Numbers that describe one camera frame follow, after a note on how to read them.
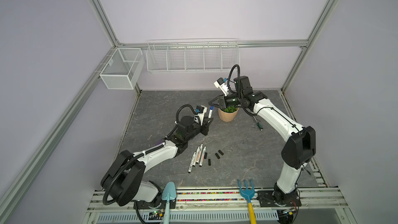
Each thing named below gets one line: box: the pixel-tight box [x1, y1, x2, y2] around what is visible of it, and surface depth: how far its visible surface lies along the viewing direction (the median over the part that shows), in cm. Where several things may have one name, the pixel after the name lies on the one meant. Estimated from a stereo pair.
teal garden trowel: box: [161, 181, 177, 224], surface depth 75 cm
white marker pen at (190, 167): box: [187, 150, 197, 174], surface depth 86 cm
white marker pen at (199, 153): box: [195, 142, 204, 164], surface depth 90 cm
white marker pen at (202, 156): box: [199, 145, 207, 167], surface depth 88 cm
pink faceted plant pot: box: [217, 107, 240, 123], surface depth 98 cm
